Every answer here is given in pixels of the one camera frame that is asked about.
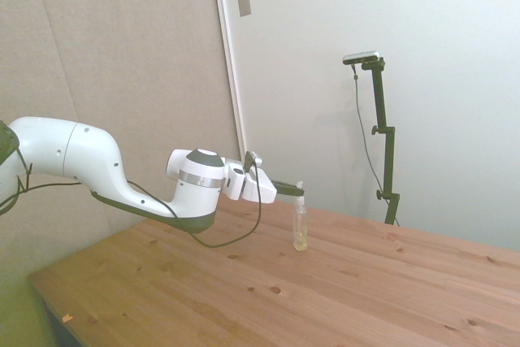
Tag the black camera stand pole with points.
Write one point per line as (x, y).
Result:
(388, 160)

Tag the silver black stand camera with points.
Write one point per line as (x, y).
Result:
(361, 57)

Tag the grey wall plate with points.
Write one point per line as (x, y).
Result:
(243, 1)

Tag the clear tube with white label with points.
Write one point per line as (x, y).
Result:
(300, 225)

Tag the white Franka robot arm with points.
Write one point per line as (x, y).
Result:
(81, 152)

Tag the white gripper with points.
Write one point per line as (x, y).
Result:
(264, 190)

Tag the white vertical trim strip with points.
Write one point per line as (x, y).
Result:
(229, 58)

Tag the small orange scrap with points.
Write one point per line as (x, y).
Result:
(67, 317)

